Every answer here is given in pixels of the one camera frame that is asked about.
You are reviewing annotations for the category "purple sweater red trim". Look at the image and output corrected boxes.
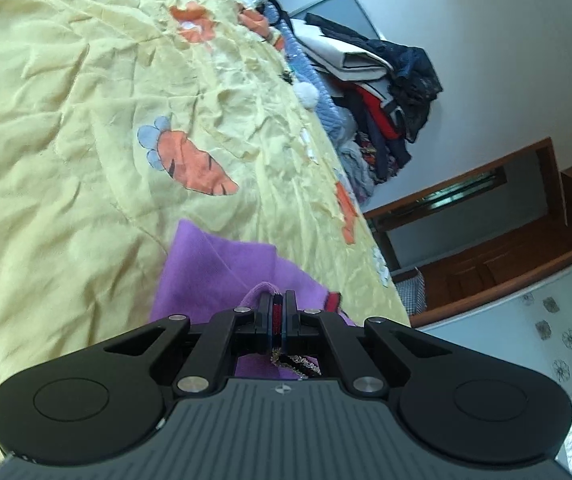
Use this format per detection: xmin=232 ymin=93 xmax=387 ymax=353
xmin=152 ymin=220 xmax=343 ymax=388

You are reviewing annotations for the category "pile of clothes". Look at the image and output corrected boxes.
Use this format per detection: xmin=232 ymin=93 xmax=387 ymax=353
xmin=292 ymin=13 xmax=443 ymax=205

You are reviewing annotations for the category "checkered laundry basket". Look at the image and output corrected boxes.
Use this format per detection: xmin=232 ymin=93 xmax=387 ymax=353
xmin=392 ymin=268 xmax=427 ymax=316

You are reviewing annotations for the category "blue quilted blanket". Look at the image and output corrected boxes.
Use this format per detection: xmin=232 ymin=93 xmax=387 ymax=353
xmin=260 ymin=0 xmax=366 ymax=166

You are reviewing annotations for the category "white plush toy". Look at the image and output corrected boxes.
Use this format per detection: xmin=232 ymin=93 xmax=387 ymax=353
xmin=292 ymin=81 xmax=319 ymax=110

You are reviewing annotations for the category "yellow carrot print bedsheet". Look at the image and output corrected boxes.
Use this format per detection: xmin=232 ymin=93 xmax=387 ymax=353
xmin=0 ymin=0 xmax=412 ymax=476

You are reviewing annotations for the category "grey framed board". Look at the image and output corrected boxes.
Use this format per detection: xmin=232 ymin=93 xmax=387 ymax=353
xmin=289 ymin=0 xmax=385 ymax=39

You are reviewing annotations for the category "wooden door frame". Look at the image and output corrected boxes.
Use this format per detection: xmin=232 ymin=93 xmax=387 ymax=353
xmin=365 ymin=139 xmax=572 ymax=327

